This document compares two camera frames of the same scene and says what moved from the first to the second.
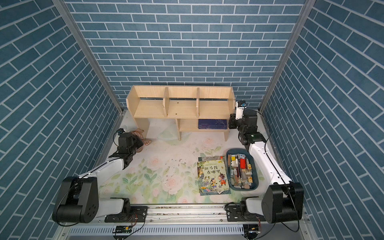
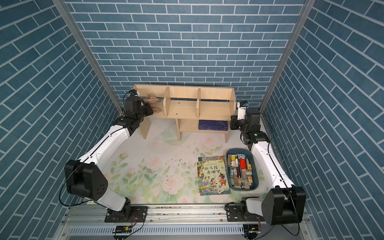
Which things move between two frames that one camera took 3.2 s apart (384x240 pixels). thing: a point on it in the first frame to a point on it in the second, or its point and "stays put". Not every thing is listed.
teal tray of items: x=241 y=170 stays put
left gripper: x=138 y=141 to x=147 y=106
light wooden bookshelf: x=196 y=108 stays put
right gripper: x=233 y=120 stays put
